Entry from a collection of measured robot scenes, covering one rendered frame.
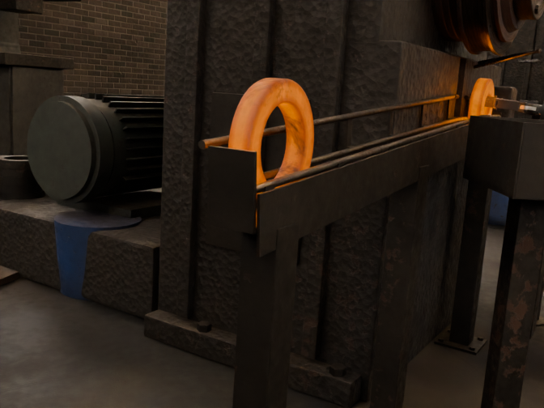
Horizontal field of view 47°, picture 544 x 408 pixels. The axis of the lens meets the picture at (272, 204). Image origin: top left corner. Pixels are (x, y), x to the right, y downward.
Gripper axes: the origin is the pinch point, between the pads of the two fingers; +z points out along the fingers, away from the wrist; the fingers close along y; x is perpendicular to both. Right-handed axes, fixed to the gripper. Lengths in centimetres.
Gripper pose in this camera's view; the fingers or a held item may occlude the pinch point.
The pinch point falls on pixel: (482, 100)
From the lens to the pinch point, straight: 188.3
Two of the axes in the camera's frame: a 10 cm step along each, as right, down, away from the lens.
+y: 5.4, -1.2, 8.3
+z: -8.3, -2.3, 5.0
